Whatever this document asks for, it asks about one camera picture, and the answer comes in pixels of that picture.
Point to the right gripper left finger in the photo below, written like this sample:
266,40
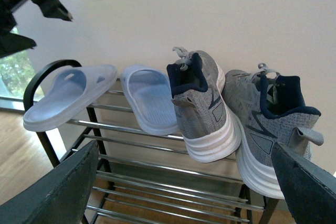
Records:
60,196

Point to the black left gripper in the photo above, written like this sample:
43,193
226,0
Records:
13,43

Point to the light blue slipper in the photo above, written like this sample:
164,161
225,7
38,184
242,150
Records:
148,92
72,91

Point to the grey knit sneaker front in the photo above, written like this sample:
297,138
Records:
211,131

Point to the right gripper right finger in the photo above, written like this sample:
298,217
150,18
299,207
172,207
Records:
309,190

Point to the grey knit sneaker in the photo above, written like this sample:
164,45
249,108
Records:
211,131
272,110

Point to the black metal shoe rack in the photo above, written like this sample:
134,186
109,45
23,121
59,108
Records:
143,178

